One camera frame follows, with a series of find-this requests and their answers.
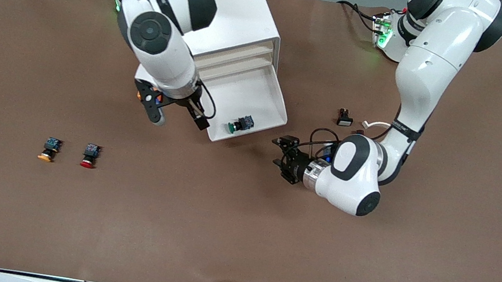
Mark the green push button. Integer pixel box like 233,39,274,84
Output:
226,113,256,138

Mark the black white square button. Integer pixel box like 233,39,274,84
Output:
336,107,355,128

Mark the red push button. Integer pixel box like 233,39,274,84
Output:
79,142,102,170

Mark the yellow push button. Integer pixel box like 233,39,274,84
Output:
37,135,63,164

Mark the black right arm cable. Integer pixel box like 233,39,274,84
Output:
188,80,220,122

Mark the orange button enclosure box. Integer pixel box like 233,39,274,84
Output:
136,87,165,106

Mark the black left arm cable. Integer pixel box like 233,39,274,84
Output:
306,125,342,160

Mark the white curved plastic bracket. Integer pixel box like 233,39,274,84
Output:
361,119,392,132

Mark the black arm base cable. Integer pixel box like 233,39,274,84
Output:
333,0,382,34

